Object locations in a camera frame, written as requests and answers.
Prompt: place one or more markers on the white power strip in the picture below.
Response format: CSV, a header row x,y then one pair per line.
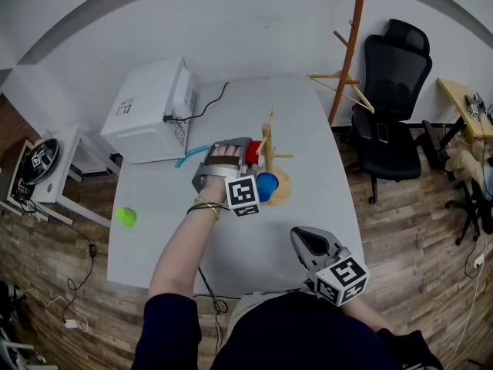
x,y
71,323
478,260

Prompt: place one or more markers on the green plastic cup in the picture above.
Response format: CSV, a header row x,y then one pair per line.
x,y
126,217

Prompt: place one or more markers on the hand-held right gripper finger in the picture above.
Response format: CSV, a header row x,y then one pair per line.
x,y
297,247
328,242

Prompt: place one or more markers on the person in dark shirt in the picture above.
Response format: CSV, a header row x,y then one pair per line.
x,y
308,337

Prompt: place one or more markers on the person's left hand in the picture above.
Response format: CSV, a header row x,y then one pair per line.
x,y
226,150

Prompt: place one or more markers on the wooden mug tree stand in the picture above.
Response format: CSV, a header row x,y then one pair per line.
x,y
283,191

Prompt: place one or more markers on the black white gadget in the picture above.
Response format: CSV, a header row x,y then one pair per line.
x,y
37,159
473,109

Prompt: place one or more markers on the blue plastic cup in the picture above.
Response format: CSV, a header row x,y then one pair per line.
x,y
266,185

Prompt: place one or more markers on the black office chair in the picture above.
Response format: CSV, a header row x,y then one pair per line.
x,y
389,160
486,214
4,299

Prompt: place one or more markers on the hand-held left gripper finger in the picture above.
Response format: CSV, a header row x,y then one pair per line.
x,y
244,160

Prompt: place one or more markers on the white table frames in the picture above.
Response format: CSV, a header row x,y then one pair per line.
x,y
15,347

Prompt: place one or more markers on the person's beige trousers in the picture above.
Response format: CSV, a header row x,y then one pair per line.
x,y
246,310

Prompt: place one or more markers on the small white side table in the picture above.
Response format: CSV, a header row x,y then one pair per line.
x,y
65,152

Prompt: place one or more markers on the light wooden desk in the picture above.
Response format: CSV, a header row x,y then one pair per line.
x,y
454,95

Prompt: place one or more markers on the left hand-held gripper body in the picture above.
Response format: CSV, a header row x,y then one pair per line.
x,y
240,195

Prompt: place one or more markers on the person's right forearm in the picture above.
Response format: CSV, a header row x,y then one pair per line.
x,y
364,312

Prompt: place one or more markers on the person's left forearm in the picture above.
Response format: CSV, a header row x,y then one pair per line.
x,y
181,253

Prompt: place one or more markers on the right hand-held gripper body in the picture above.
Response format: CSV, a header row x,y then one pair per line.
x,y
343,280

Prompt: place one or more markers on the smartphone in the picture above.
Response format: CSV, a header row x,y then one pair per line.
x,y
382,133

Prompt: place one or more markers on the beige fabric bundle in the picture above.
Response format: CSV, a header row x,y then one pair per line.
x,y
462,160

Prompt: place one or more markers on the white microwave oven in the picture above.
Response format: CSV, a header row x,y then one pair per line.
x,y
142,110

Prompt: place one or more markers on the red plastic cup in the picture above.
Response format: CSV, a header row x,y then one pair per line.
x,y
255,152

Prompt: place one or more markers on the wooden clothes hanger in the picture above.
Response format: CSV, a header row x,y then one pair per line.
x,y
327,76

